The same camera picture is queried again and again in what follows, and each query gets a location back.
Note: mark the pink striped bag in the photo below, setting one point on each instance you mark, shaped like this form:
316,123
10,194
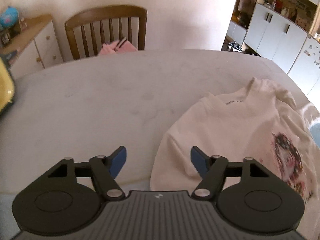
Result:
118,47

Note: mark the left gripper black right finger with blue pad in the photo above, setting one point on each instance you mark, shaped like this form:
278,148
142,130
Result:
246,194

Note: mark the white printed long-sleeve shirt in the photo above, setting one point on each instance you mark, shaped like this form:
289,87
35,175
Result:
261,121

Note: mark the blue patterned table mat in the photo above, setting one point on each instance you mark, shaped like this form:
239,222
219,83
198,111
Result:
315,132

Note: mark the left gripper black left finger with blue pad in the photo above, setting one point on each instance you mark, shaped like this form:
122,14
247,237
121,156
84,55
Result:
69,195

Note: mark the yellow storage box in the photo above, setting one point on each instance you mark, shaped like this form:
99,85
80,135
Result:
7,86

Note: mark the white wooden sideboard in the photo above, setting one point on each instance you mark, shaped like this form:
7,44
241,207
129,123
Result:
37,47

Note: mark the white wall cabinet unit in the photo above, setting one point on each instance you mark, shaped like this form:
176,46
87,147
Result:
279,30

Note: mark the blue globe toy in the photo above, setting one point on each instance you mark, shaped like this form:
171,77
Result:
9,17

